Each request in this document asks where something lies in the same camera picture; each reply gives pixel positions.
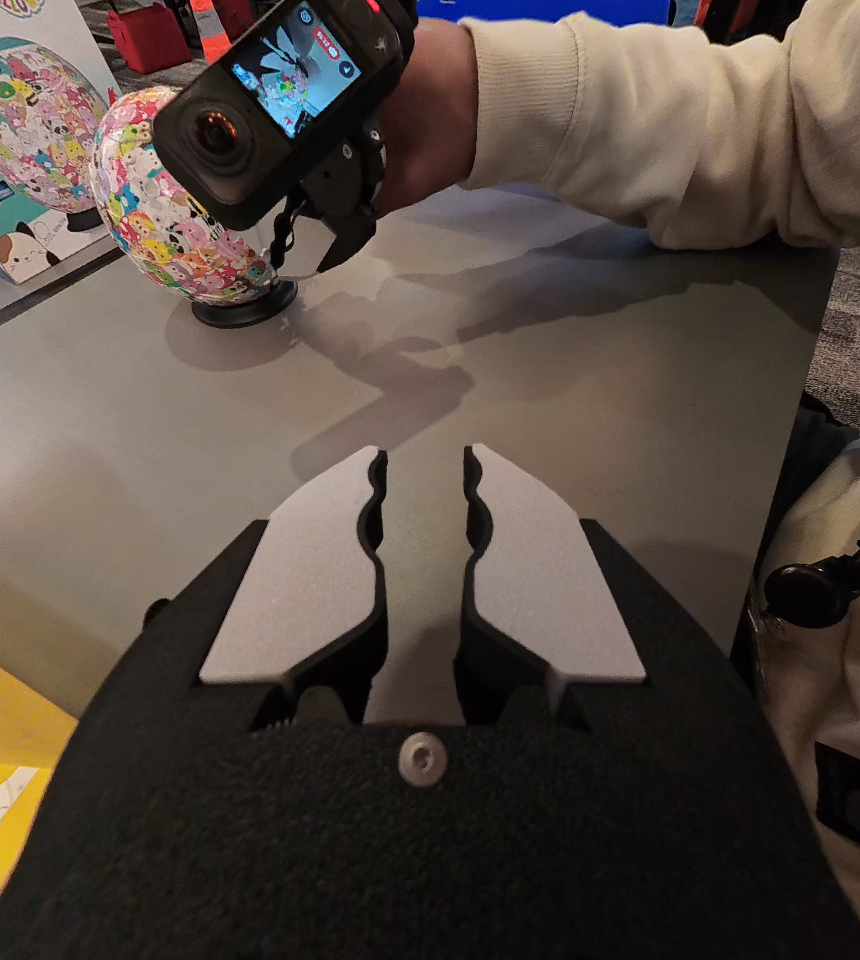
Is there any orange traffic cone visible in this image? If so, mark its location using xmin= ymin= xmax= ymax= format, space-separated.
xmin=190 ymin=0 xmax=234 ymax=65

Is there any person's right forearm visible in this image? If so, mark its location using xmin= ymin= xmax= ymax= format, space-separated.
xmin=460 ymin=0 xmax=860 ymax=250

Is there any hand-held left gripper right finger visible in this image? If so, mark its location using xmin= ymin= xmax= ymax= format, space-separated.
xmin=452 ymin=442 xmax=648 ymax=727

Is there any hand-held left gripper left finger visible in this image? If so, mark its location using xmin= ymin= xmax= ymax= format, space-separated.
xmin=199 ymin=446 xmax=390 ymax=723

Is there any black ball stand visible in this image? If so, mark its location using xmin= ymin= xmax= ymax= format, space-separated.
xmin=191 ymin=277 xmax=299 ymax=330

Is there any person's right hand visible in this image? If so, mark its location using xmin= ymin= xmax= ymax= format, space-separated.
xmin=373 ymin=18 xmax=480 ymax=219

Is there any yellow box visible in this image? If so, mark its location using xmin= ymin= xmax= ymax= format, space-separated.
xmin=0 ymin=633 xmax=78 ymax=954

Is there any person's cream hoodie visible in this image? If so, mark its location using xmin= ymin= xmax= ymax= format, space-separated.
xmin=756 ymin=435 xmax=860 ymax=960

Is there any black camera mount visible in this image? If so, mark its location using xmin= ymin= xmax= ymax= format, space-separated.
xmin=763 ymin=517 xmax=860 ymax=630

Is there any colourful puzzle ball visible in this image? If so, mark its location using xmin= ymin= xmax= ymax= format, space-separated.
xmin=90 ymin=84 xmax=281 ymax=307

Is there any printed puzzle box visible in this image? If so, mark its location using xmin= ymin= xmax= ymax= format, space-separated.
xmin=0 ymin=0 xmax=123 ymax=286

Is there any red box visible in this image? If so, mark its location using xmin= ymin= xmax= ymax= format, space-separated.
xmin=107 ymin=3 xmax=192 ymax=75

